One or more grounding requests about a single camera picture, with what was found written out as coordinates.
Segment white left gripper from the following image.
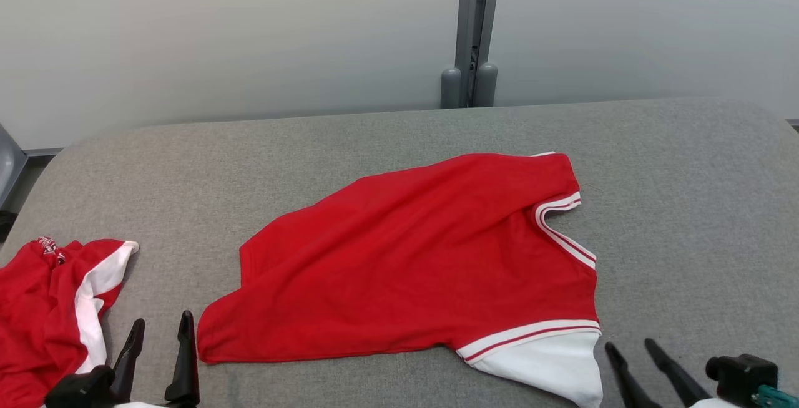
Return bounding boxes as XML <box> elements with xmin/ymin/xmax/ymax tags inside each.
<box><xmin>112</xmin><ymin>310</ymin><xmax>200</xmax><ymax>408</ymax></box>

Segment grey partition leg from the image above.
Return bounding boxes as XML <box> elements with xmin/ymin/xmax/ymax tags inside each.
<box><xmin>0</xmin><ymin>124</ymin><xmax>29</xmax><ymax>209</ymax></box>

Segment red Bulls jersey top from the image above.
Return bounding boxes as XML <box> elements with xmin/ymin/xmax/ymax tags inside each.
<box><xmin>197</xmin><ymin>152</ymin><xmax>603</xmax><ymax>408</ymax></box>

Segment teal right camera connector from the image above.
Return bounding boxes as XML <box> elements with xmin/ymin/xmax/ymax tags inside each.
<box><xmin>752</xmin><ymin>385</ymin><xmax>799</xmax><ymax>408</ymax></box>

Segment grey partition post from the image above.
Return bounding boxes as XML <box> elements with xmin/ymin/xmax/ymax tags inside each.
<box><xmin>454</xmin><ymin>0</ymin><xmax>503</xmax><ymax>108</ymax></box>

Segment grey cylindrical post cap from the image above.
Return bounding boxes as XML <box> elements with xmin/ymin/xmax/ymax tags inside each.
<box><xmin>473</xmin><ymin>62</ymin><xmax>498</xmax><ymax>107</ymax></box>
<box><xmin>441</xmin><ymin>68</ymin><xmax>463</xmax><ymax>109</ymax></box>

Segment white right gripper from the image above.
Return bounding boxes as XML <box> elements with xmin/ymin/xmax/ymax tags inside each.
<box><xmin>604</xmin><ymin>338</ymin><xmax>740</xmax><ymax>408</ymax></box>

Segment red Bulls shorts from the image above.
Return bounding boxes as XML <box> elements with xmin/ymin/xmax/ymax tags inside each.
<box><xmin>0</xmin><ymin>236</ymin><xmax>139</xmax><ymax>408</ymax></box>

